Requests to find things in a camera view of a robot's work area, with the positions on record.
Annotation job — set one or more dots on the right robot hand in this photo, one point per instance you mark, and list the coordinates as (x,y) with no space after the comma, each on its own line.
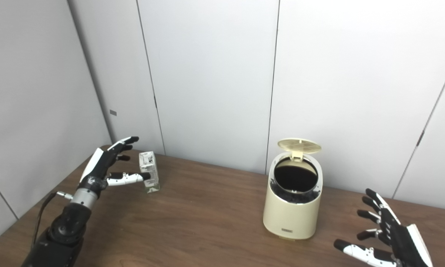
(400,237)

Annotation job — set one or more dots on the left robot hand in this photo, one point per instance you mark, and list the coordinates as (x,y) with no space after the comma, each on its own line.
(98,167)

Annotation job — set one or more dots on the white green milk carton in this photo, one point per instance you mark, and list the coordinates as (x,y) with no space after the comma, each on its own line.
(151,168)

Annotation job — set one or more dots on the cream-colored bin body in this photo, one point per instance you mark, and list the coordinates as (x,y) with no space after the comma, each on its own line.
(292,217)

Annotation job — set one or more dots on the round cream bin lid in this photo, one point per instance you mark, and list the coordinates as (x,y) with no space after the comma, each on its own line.
(300,145)

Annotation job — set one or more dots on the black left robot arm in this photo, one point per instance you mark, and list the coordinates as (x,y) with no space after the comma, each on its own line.
(63,230)

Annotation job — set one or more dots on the black bin liner bag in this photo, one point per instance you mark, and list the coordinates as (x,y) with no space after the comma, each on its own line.
(292,196)

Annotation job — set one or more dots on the black wall panel hinge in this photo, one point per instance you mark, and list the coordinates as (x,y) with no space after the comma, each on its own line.
(155,102)
(420,138)

